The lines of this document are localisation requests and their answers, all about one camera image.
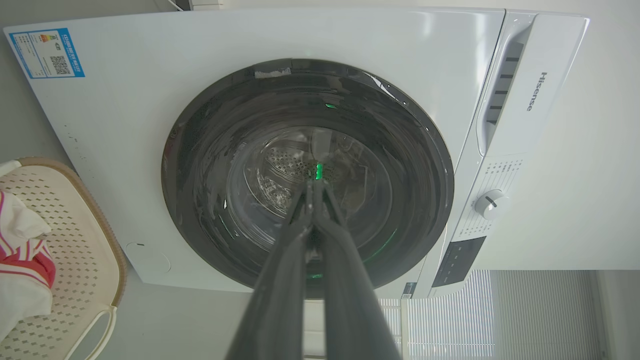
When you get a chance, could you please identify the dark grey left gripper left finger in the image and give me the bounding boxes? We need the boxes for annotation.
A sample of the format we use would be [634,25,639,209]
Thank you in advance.
[224,180,315,360]

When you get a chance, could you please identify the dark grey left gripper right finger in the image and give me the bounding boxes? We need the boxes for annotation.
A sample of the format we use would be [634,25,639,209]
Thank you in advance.
[313,180,403,360]

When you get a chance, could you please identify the cream perforated laundry basket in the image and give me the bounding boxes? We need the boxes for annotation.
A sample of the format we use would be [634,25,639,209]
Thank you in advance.
[0,157,128,360]

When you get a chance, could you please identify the white window blind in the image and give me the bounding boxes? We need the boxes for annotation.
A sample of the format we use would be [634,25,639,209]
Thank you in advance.
[378,270,601,360]

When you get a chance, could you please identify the dark round washing machine door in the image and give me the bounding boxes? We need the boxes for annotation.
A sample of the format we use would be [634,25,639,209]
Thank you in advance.
[161,58,455,299]

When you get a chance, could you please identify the white washing machine dial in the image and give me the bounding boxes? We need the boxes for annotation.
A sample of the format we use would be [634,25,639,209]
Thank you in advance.
[474,189,512,220]

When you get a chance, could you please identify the white Hisense washing machine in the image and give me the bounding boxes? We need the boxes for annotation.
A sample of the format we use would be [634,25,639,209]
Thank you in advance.
[3,7,591,301]

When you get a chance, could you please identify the white red striped garment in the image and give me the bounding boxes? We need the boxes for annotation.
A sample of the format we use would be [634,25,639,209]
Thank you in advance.
[0,190,57,342]

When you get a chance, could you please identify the blue energy label sticker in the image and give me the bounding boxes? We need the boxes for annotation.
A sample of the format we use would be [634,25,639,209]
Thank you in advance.
[9,28,86,80]

